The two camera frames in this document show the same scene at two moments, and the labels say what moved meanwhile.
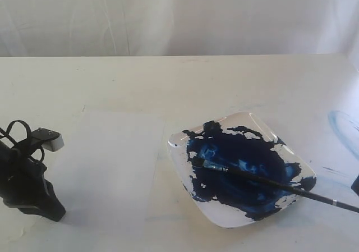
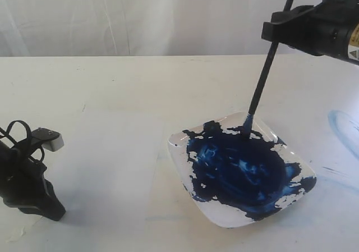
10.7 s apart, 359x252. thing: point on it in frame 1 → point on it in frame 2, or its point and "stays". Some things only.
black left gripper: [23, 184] stays
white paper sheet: [105, 174] stays
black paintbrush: [347, 206] → [266, 69]
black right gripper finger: [355, 186] → [295, 32]
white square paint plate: [247, 142] stays
